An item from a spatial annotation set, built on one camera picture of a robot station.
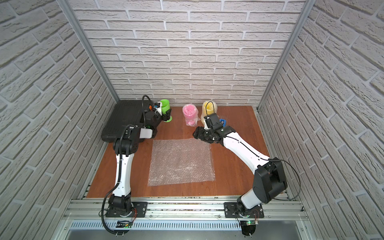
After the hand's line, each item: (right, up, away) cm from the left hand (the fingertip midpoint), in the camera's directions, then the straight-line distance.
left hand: (169, 105), depth 106 cm
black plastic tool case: (-31, -5, +1) cm, 32 cm away
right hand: (+22, -19, -23) cm, 37 cm away
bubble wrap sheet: (+22, -10, +1) cm, 24 cm away
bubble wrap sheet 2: (+7, -36, -16) cm, 40 cm away
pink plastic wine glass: (+16, -6, -9) cm, 20 cm away
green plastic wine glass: (-1, -2, -7) cm, 7 cm away
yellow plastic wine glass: (+28, -3, -6) cm, 29 cm away
